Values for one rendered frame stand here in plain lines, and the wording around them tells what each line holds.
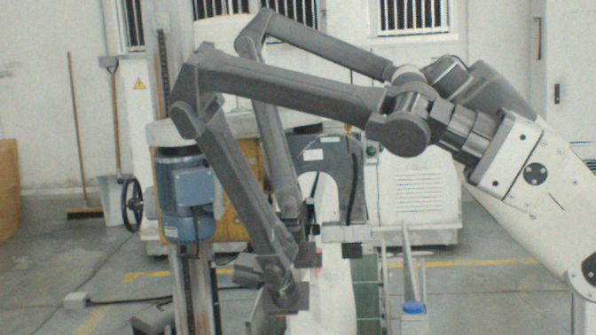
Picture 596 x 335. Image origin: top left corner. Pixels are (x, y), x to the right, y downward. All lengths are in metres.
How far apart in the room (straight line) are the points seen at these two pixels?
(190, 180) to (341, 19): 2.52
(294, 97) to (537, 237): 0.49
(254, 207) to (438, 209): 3.68
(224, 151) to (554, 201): 0.57
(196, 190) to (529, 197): 1.01
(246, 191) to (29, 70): 5.47
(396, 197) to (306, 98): 3.81
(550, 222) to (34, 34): 5.75
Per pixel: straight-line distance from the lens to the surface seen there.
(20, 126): 6.85
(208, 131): 1.28
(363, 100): 1.14
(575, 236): 1.39
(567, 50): 5.68
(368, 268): 3.76
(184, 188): 1.91
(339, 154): 2.10
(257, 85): 1.19
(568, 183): 1.31
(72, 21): 6.56
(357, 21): 4.28
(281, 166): 1.74
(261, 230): 1.40
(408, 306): 2.13
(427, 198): 4.97
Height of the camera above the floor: 1.70
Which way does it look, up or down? 12 degrees down
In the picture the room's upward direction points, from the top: 4 degrees counter-clockwise
